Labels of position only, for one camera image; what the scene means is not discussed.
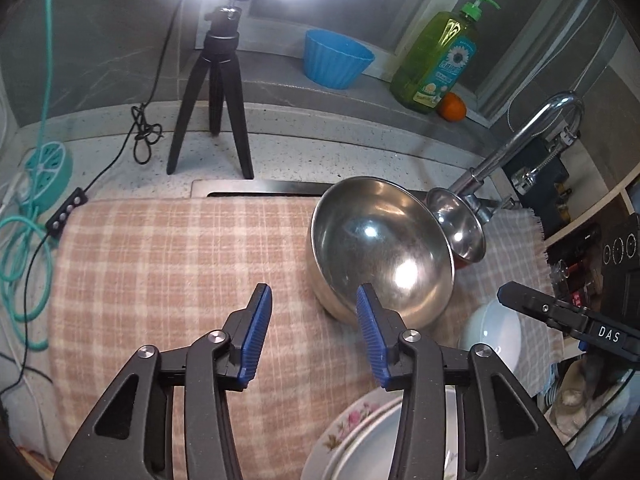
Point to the chrome kitchen faucet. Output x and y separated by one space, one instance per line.
473 179

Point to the white ceramic bowl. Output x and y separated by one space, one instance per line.
497 326

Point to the large stainless steel bowl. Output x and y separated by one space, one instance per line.
369 230

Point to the black mini tripod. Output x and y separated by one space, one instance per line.
219 63

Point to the orange tangerine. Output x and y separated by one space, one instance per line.
451 107

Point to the floral ceramic plate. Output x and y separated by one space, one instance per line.
360 443

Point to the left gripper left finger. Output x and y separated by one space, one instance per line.
128 433

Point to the green dish soap bottle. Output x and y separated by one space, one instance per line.
438 57

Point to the plaid checkered cloth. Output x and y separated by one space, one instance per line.
166 272

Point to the blue ribbed plastic bowl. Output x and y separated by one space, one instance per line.
333 60

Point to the teal round power strip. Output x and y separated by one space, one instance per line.
48 173

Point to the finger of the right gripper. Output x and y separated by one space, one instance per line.
553 312

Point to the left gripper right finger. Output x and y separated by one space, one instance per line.
501 432

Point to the red steel bowl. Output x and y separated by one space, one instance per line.
463 230

